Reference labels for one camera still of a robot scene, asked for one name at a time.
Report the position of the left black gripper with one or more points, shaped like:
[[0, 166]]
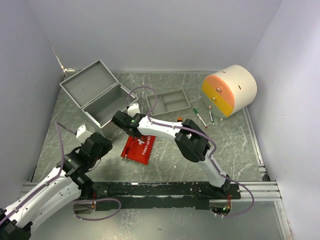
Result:
[[106, 147]]

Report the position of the red first aid pouch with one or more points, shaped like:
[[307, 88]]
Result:
[[138, 150]]

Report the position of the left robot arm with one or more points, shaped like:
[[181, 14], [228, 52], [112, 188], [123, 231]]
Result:
[[65, 183]]

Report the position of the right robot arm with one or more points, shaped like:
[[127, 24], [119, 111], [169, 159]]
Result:
[[193, 143]]

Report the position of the grey open storage case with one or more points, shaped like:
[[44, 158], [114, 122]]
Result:
[[99, 95]]

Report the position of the grey divided tray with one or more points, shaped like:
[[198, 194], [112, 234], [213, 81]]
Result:
[[168, 102]]

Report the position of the green cap marker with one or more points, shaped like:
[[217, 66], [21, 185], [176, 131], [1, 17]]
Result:
[[200, 118]]

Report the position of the beige cylinder drum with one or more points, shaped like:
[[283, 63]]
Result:
[[229, 90]]

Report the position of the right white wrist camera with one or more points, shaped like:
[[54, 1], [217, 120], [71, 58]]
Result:
[[133, 109]]

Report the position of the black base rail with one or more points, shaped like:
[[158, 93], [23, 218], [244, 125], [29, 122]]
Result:
[[149, 195]]

